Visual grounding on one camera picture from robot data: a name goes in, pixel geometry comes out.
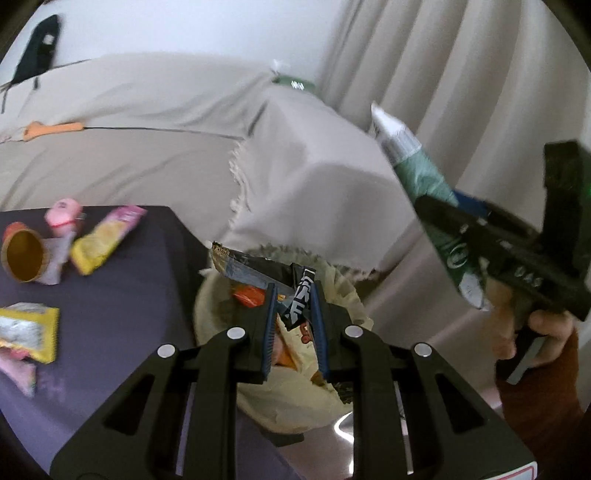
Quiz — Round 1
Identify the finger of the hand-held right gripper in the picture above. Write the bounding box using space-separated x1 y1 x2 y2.
414 194 509 278
452 189 541 232

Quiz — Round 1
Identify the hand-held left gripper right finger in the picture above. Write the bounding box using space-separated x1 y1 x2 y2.
309 279 536 480

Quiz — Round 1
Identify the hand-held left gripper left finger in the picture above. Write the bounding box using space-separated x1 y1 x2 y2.
50 282 278 480

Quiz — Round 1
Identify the green white snack packet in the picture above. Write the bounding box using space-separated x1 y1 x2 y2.
370 102 492 312

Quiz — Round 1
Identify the black snack wrapper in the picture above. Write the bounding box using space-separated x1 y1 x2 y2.
210 242 356 404

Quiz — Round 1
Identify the bin with yellow bag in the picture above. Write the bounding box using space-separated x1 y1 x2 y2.
193 244 375 435

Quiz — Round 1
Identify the person's right forearm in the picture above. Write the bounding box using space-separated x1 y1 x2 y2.
496 330 591 480

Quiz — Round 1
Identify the person's right hand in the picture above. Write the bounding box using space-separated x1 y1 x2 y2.
492 281 578 370

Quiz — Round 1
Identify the orange red wrapper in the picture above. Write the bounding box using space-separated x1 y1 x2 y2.
232 285 266 308

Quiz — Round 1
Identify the beige curtain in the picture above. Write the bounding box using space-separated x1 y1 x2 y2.
318 0 591 393

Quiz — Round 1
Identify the white fringed blanket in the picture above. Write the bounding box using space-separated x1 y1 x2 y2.
226 85 426 282

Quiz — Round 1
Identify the yellow pink snack packet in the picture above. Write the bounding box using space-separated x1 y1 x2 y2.
69 205 147 276

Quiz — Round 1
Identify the green digital clock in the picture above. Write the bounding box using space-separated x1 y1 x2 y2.
272 74 317 93

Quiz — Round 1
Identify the grey covered sofa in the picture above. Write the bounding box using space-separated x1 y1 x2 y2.
0 53 278 259

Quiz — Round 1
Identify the clear plastic wrapper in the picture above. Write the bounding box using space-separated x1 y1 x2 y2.
41 235 77 285

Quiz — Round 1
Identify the yellow silver snack packet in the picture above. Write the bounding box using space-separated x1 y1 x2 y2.
0 302 61 364

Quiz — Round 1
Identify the pink white panda packet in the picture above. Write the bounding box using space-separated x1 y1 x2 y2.
0 353 38 398

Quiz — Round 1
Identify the gold paper cup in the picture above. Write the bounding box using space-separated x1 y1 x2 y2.
0 222 51 283

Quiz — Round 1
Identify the orange back scratcher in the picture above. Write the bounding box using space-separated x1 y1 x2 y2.
23 121 88 141

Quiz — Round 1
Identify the dark backpack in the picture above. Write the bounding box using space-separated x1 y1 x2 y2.
0 14 63 112

